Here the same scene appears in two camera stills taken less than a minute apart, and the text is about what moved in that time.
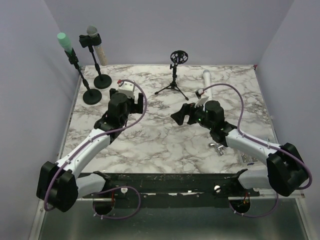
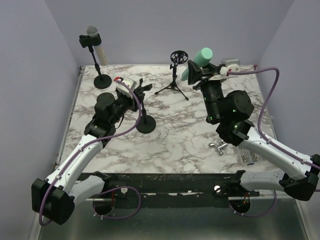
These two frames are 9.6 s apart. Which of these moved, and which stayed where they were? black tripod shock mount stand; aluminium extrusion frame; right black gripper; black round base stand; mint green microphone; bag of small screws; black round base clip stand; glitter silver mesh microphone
Moved: black round base stand; mint green microphone; right black gripper
Stayed: glitter silver mesh microphone; black tripod shock mount stand; black round base clip stand; bag of small screws; aluminium extrusion frame
